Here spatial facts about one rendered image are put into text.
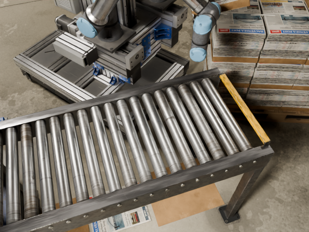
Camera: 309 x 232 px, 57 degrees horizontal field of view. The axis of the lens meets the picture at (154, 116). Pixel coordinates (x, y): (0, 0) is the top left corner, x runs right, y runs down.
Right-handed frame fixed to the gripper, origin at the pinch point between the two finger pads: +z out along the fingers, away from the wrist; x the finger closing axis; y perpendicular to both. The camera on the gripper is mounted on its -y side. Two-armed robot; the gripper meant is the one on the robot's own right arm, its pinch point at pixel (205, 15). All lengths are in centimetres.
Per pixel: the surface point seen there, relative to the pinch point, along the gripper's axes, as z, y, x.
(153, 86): -38.8, -9.0, 25.3
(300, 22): 25, -34, -47
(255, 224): -70, -109, -12
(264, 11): 34, -26, -28
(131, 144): -74, -8, 28
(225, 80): -30.2, -19.6, -8.0
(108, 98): -50, -2, 44
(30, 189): -101, 4, 60
